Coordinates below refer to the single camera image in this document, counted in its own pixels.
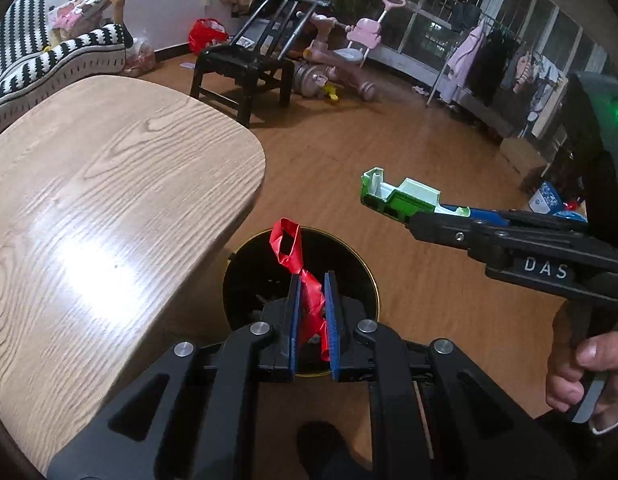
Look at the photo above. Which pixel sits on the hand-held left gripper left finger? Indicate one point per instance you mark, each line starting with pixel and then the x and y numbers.
pixel 295 325

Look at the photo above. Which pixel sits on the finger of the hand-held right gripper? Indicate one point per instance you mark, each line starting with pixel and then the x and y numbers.
pixel 481 215
pixel 439 232

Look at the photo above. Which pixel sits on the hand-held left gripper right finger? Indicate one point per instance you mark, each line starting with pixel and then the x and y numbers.
pixel 333 325

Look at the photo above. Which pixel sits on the red ribbon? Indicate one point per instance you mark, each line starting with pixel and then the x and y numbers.
pixel 311 290

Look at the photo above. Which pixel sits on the green and white box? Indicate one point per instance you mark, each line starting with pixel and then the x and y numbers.
pixel 414 200

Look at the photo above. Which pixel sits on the black trash bin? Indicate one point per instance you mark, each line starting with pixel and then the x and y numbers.
pixel 349 270

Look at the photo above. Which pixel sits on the person's right hand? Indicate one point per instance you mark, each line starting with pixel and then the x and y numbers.
pixel 564 380

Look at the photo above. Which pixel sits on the blue and white bag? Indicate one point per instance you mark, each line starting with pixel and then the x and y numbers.
pixel 546 200

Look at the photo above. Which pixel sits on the cardboard box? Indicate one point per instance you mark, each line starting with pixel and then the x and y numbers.
pixel 521 160

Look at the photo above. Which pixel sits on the black garment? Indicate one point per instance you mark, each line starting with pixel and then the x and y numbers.
pixel 494 67

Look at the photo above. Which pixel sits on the pink jacket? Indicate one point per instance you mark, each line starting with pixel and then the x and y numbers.
pixel 464 52

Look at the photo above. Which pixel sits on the clothes drying rack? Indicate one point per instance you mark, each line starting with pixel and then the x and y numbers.
pixel 529 45

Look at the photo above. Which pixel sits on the pink tricycle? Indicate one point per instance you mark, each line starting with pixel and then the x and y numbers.
pixel 361 32

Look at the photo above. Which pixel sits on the black chair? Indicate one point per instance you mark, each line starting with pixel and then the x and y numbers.
pixel 239 62

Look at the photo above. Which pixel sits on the red plastic bag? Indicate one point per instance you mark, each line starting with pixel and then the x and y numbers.
pixel 206 35

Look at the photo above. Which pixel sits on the pale pink plastic bag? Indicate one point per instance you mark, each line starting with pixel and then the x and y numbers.
pixel 139 57

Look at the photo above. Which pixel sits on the pink printed cushion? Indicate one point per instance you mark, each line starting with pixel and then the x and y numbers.
pixel 76 15

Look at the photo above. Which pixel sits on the black and white striped sofa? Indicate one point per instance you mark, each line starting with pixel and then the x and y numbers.
pixel 19 30

